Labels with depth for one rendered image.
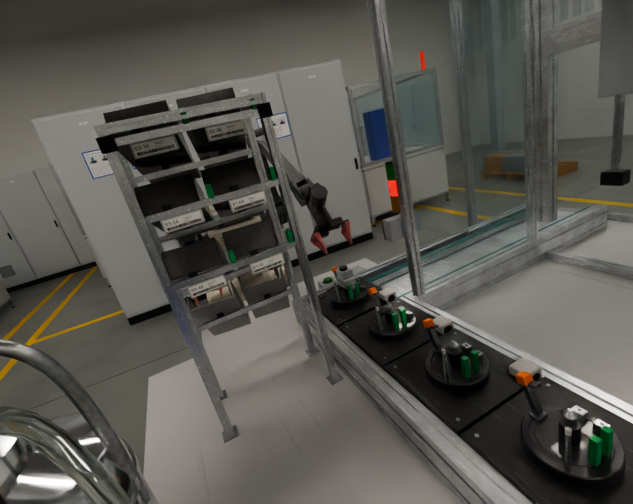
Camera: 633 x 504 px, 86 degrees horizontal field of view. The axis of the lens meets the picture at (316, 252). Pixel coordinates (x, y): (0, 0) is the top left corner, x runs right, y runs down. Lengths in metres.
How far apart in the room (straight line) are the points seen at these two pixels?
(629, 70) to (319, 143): 3.23
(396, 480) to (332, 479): 0.14
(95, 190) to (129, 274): 0.93
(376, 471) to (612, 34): 1.48
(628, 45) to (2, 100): 8.98
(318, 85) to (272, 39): 4.92
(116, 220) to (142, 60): 5.23
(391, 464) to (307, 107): 3.86
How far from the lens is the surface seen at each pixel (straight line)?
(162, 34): 8.90
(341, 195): 4.42
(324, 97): 4.37
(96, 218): 4.15
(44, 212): 8.50
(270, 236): 0.89
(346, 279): 1.19
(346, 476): 0.87
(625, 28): 1.60
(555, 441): 0.76
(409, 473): 0.86
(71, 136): 4.14
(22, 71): 9.11
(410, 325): 1.01
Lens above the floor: 1.56
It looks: 19 degrees down
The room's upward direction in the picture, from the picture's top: 14 degrees counter-clockwise
